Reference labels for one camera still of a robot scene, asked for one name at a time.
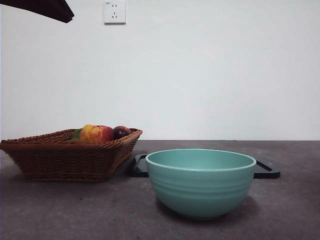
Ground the teal ribbed bowl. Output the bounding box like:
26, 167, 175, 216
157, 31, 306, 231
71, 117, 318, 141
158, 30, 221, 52
145, 148, 258, 221

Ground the green avocado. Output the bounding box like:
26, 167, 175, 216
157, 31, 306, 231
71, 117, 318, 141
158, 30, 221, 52
69, 128, 83, 141

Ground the red yellow apple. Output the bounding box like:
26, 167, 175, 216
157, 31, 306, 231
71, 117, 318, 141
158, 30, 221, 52
79, 124, 115, 143

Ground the dark red plum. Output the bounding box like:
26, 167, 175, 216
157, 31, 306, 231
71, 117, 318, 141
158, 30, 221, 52
112, 125, 133, 141

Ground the brown wicker basket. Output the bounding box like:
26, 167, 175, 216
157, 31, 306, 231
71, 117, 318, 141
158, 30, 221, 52
0, 128, 143, 183

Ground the black rectangular tray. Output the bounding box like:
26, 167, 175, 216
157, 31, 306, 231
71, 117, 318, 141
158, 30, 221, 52
124, 154, 281, 179

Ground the white wall socket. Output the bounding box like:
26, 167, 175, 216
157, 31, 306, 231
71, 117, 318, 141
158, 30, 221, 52
104, 0, 127, 26

